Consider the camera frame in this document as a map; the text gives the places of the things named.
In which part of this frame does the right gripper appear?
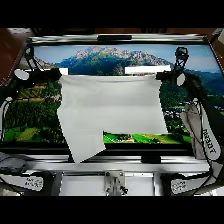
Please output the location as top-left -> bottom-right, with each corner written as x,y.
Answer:
155,70 -> 175,83

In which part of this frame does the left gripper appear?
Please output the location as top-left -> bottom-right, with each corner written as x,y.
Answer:
43,67 -> 63,83

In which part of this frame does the white garment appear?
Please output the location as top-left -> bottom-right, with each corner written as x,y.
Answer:
56,73 -> 169,165

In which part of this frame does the dark grey garment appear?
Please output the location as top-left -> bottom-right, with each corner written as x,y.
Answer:
0,152 -> 30,175

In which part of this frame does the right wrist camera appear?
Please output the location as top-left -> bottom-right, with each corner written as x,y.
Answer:
173,46 -> 190,73

